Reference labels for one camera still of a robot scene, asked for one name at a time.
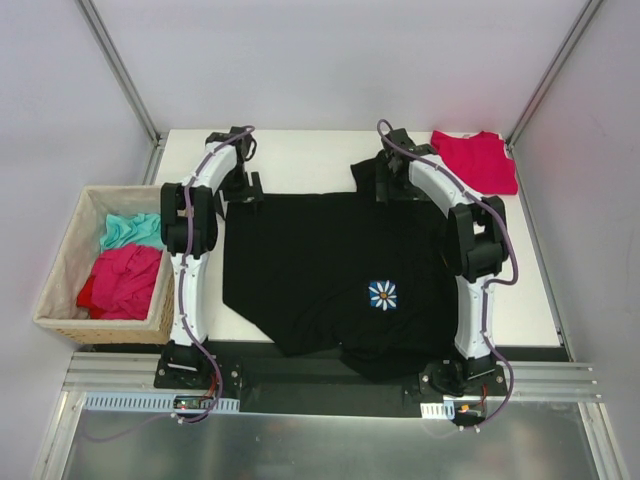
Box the black flower print t-shirt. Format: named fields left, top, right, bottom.
left=223, top=161, right=457, bottom=381

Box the wicker laundry basket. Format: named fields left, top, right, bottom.
left=33, top=186, right=174, bottom=345

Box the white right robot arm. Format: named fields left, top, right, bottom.
left=375, top=120, right=513, bottom=395

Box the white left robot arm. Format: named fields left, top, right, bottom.
left=160, top=125, right=264, bottom=389

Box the folded red t-shirt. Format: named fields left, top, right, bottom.
left=431, top=130, right=519, bottom=195

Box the teal t-shirt in basket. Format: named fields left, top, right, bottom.
left=100, top=213, right=164, bottom=252

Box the red t-shirt in basket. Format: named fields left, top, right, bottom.
left=76, top=243, right=162, bottom=320

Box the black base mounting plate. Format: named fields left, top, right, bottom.
left=153, top=341, right=507, bottom=418

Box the left aluminium frame post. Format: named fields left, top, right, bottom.
left=75, top=0, right=164, bottom=147

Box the aluminium frame post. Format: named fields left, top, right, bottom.
left=504, top=0, right=604, bottom=151
left=75, top=0, right=164, bottom=147

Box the right white cable duct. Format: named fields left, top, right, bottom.
left=419, top=401, right=486, bottom=421

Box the white cable duct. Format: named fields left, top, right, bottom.
left=419, top=401, right=486, bottom=421
left=84, top=392, right=240, bottom=415

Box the aluminium front rail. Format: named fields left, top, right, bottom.
left=64, top=352, right=604, bottom=403

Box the left white cable duct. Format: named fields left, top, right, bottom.
left=84, top=392, right=240, bottom=415

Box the right aluminium frame post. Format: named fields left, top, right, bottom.
left=504, top=0, right=604, bottom=151

